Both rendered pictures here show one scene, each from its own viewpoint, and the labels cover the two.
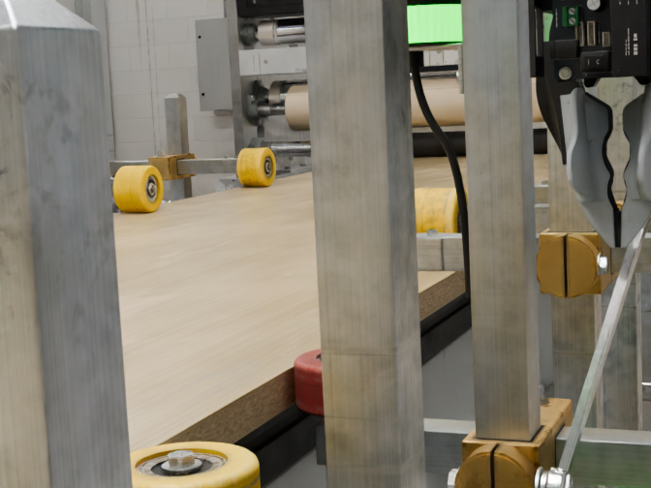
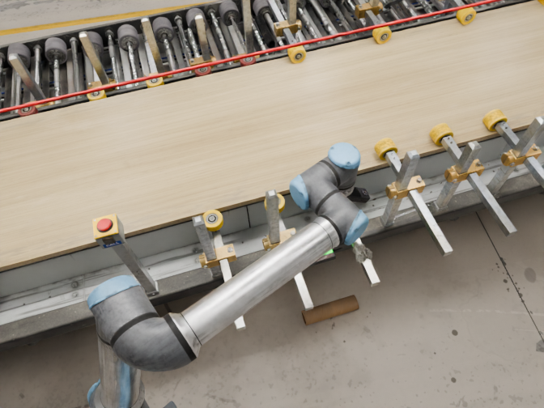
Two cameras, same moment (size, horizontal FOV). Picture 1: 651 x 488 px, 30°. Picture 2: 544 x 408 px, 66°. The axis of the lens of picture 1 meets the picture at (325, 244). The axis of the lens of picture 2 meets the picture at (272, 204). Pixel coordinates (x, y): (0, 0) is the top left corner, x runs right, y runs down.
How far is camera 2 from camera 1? 1.34 m
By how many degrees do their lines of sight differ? 65
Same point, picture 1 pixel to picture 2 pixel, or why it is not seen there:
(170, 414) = not seen: hidden behind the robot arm
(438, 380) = (423, 161)
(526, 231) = not seen: hidden behind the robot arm
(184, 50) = not seen: outside the picture
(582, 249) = (390, 193)
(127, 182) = (461, 14)
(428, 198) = (437, 129)
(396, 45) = (273, 204)
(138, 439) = (282, 187)
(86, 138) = (202, 228)
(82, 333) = (202, 235)
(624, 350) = (444, 193)
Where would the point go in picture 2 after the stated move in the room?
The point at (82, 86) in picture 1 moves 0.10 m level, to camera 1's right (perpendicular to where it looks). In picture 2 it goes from (201, 226) to (219, 248)
